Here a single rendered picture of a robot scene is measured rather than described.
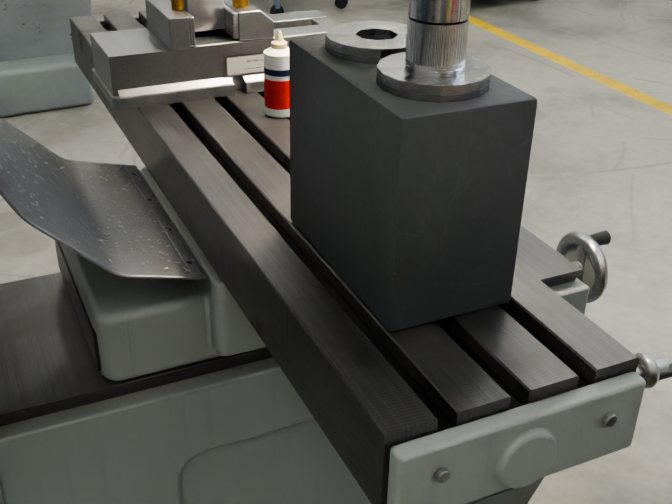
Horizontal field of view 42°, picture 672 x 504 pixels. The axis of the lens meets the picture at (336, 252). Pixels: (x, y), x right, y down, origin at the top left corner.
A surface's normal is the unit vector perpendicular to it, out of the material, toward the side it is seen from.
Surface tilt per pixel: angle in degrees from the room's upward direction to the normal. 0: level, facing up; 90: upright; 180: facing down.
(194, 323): 90
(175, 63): 90
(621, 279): 0
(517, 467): 90
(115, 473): 90
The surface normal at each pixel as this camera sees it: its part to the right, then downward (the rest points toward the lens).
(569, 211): 0.02, -0.87
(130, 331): 0.42, 0.45
